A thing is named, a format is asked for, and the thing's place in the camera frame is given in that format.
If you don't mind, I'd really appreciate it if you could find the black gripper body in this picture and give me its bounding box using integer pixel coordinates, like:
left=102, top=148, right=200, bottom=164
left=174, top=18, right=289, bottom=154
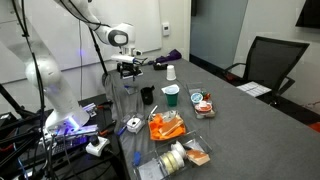
left=116, top=61, right=143, bottom=77

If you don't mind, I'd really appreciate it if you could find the small clear plastic container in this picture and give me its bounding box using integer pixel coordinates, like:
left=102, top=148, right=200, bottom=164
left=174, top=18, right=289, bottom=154
left=123, top=83, right=140, bottom=96

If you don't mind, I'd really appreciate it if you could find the large clear plastic container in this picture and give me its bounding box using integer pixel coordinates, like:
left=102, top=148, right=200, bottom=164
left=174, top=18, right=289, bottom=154
left=134, top=130, right=214, bottom=180

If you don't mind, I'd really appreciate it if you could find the black mug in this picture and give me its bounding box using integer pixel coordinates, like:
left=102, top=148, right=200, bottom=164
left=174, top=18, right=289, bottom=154
left=139, top=85, right=156, bottom=106

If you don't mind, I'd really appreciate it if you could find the black tape dispenser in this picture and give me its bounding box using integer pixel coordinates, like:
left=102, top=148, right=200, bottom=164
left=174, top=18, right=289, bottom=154
left=152, top=62, right=169, bottom=71

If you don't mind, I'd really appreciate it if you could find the black tripod pole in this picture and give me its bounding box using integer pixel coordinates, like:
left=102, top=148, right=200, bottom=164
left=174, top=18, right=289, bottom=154
left=88, top=27, right=110, bottom=76

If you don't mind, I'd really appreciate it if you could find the white paper cup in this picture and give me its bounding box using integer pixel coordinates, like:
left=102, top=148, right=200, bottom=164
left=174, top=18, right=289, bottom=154
left=165, top=64, right=178, bottom=82

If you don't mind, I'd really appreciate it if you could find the white lid with clear cover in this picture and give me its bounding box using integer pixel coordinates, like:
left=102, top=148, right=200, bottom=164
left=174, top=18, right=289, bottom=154
left=161, top=83, right=181, bottom=96

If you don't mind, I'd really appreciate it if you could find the silver pen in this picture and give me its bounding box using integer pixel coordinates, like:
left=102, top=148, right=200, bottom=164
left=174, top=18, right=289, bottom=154
left=147, top=105, right=159, bottom=121

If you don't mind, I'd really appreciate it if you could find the clear box with white device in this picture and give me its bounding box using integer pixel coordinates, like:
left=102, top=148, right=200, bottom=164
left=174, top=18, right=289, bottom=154
left=121, top=111, right=147, bottom=135

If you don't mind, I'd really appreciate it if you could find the purple cloth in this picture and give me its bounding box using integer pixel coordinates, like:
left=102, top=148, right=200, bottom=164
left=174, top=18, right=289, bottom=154
left=147, top=49, right=183, bottom=65

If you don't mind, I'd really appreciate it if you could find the green plastic cup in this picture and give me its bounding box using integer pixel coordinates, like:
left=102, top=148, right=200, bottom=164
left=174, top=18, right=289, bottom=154
left=164, top=91, right=180, bottom=108

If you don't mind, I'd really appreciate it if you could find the white tape device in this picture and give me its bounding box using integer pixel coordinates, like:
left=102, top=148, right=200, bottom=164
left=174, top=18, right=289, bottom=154
left=126, top=116, right=143, bottom=135

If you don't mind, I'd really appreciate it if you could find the orange tray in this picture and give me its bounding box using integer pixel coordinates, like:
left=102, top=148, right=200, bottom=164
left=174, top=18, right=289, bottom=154
left=147, top=111, right=187, bottom=142

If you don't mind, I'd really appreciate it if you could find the tan wooden block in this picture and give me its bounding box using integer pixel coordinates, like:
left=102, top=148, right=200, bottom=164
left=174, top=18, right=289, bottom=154
left=158, top=118, right=185, bottom=136

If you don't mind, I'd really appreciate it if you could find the blue lidded small tub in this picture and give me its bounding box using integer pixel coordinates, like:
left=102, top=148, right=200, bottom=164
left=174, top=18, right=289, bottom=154
left=190, top=92, right=205, bottom=104

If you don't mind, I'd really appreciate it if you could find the red and white round item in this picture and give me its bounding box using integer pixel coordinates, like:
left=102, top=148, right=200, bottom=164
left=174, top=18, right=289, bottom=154
left=194, top=100, right=214, bottom=115

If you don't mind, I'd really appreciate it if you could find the white emergency stop box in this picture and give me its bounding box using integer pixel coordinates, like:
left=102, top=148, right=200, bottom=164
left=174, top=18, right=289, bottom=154
left=85, top=134, right=111, bottom=158

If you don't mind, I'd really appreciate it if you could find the blue clip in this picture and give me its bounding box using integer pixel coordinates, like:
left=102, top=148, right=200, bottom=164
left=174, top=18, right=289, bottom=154
left=132, top=151, right=143, bottom=168

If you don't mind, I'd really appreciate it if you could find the clear tray with small items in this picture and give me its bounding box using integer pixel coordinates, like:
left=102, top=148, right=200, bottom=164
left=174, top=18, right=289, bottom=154
left=186, top=86, right=219, bottom=120

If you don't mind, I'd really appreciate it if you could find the white tape roll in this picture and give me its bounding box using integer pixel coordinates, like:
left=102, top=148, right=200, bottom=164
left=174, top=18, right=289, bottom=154
left=170, top=140, right=187, bottom=168

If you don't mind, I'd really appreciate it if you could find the yellowish tape roll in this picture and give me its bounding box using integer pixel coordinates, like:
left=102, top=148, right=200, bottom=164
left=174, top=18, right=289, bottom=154
left=158, top=151, right=180, bottom=175

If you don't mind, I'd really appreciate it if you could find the dark teal door panel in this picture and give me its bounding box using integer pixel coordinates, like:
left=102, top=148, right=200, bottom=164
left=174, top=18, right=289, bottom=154
left=189, top=0, right=250, bottom=71

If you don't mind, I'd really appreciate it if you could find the grey sheet pad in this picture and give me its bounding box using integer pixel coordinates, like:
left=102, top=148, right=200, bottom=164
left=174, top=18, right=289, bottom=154
left=137, top=158, right=165, bottom=180

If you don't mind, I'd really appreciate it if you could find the black robot cart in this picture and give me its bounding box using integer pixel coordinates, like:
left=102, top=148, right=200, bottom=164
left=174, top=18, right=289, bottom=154
left=0, top=94, right=128, bottom=180

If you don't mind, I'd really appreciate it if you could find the white paper sheet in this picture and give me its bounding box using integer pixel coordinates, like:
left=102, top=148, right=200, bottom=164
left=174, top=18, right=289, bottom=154
left=235, top=81, right=273, bottom=98

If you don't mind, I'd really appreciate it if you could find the grey tablecloth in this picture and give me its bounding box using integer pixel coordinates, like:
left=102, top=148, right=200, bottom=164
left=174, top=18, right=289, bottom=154
left=103, top=58, right=320, bottom=180

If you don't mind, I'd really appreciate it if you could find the black mesh office chair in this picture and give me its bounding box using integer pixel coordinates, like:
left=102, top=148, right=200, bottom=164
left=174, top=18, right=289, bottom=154
left=223, top=35, right=311, bottom=108

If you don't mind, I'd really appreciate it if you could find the orange floor object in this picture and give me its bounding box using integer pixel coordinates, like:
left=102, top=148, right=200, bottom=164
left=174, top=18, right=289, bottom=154
left=307, top=121, right=320, bottom=134

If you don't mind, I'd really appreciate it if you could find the orange handled clamp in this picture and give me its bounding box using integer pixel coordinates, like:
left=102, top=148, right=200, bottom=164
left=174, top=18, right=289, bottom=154
left=96, top=101, right=115, bottom=111
left=98, top=120, right=118, bottom=138

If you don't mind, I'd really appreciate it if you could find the thin hanging grey cable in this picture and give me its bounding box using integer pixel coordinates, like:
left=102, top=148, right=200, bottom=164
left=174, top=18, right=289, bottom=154
left=77, top=19, right=84, bottom=102

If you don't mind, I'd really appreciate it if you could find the white wall thermostat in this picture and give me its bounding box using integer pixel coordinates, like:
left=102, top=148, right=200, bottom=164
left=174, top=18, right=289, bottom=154
left=162, top=22, right=171, bottom=37

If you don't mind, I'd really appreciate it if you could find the wall whiteboard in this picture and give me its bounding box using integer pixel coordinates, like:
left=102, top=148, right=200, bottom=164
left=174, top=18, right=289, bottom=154
left=0, top=0, right=164, bottom=85

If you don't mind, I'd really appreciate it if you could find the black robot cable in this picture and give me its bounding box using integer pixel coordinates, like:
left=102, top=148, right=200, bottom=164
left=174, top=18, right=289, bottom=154
left=11, top=0, right=112, bottom=178

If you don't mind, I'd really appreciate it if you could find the black wall screen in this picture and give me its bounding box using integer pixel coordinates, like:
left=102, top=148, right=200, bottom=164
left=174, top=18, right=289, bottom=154
left=294, top=0, right=320, bottom=30

